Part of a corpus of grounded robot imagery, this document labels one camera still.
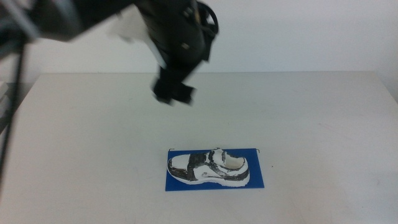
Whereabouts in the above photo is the white shoe with black markings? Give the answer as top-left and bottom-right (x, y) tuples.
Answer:
(167, 147), (251, 189)

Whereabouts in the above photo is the blue rectangular mat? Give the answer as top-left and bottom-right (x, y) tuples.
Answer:
(165, 147), (266, 192)

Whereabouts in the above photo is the black camera cable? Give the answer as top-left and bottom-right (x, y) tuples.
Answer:
(197, 1), (220, 40)

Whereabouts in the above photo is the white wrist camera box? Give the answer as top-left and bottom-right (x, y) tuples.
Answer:
(106, 11), (169, 70)

